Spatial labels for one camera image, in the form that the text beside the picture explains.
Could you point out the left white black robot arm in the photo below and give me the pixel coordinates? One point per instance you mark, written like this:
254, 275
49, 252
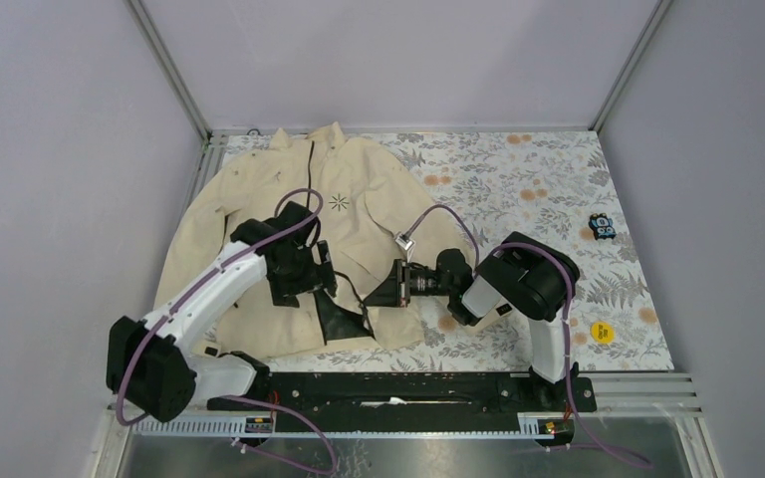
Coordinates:
151, 363

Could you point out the yellow round sticker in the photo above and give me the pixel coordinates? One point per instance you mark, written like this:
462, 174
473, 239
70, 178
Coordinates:
603, 333

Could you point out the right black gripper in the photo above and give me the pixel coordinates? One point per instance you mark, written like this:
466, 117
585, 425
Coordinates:
393, 292

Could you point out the cream zip-up jacket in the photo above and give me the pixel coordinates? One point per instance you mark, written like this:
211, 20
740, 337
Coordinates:
365, 195

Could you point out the small blue black toy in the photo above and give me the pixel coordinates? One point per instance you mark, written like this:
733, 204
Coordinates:
602, 226

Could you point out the floral patterned table cloth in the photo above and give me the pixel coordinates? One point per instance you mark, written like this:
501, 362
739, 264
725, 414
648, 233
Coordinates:
545, 185

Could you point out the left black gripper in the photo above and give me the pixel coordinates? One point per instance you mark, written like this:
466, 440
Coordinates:
318, 275

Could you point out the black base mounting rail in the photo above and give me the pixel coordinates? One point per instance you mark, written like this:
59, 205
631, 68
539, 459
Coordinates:
394, 402

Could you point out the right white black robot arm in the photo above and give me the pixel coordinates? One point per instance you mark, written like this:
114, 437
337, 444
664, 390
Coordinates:
521, 275

